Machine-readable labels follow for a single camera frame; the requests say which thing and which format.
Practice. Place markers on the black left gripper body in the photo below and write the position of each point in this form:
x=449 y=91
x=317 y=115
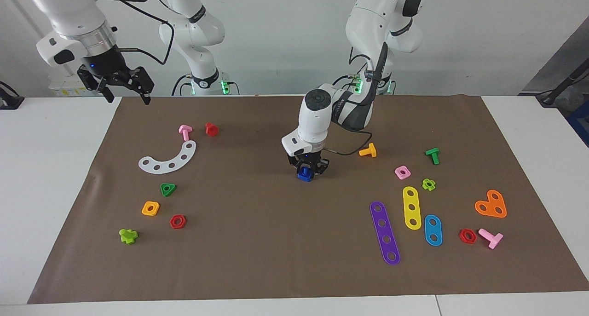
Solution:
x=307 y=159

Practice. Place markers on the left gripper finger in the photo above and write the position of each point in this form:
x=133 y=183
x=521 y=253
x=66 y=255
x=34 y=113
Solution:
x=323 y=168
x=293 y=162

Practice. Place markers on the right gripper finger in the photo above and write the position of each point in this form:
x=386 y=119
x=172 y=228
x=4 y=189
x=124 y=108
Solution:
x=94 y=82
x=145 y=83

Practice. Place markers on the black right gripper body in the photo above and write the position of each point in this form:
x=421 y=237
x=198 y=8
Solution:
x=103 y=63

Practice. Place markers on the blue square nut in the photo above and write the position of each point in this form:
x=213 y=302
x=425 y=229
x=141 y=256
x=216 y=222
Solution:
x=304 y=171

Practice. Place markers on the white cardboard box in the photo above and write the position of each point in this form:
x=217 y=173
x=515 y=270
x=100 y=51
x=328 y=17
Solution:
x=60 y=87

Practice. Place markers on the orange plastic bolt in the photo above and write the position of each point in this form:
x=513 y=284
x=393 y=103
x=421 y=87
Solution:
x=370 y=150

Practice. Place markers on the pink plastic bolt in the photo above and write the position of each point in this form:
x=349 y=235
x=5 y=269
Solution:
x=185 y=134
x=494 y=239

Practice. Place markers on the pink square nut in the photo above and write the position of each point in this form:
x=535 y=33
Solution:
x=397 y=172

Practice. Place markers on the red plastic bolt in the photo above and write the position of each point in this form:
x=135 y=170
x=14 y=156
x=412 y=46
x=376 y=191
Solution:
x=211 y=130

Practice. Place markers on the white curved five-hole strip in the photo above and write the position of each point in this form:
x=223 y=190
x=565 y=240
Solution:
x=178 y=161

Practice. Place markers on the black table clamp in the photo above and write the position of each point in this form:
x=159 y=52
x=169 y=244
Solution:
x=11 y=102

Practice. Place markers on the purple four-hole strip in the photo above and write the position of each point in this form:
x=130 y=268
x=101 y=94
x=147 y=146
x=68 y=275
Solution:
x=384 y=231

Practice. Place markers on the brown paper mat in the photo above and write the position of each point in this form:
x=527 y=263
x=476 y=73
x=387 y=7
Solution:
x=276 y=251

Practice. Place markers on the yellow three-hole strip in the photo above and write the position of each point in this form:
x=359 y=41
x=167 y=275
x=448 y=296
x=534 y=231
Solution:
x=411 y=201

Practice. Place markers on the lime green cross nut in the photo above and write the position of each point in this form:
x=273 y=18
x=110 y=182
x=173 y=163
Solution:
x=425 y=182

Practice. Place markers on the green triangle nut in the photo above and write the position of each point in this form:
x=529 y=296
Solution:
x=168 y=193

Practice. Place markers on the orange square nut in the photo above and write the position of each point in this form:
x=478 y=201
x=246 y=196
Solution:
x=156 y=209

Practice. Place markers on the blue two-hole strip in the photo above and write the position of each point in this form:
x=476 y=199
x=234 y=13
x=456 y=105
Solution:
x=433 y=230

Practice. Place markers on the red hex nut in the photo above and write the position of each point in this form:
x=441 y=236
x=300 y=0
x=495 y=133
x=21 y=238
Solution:
x=173 y=222
x=462 y=236

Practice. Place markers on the lime green plastic bolt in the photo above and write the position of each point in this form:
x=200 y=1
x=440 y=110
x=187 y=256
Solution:
x=129 y=237

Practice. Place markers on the orange angled plate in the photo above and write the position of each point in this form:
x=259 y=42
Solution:
x=490 y=204

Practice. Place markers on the black stand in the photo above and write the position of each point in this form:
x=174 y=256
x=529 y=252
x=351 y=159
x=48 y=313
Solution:
x=550 y=97

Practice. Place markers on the blue crate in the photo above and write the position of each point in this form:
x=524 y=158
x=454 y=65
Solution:
x=580 y=123

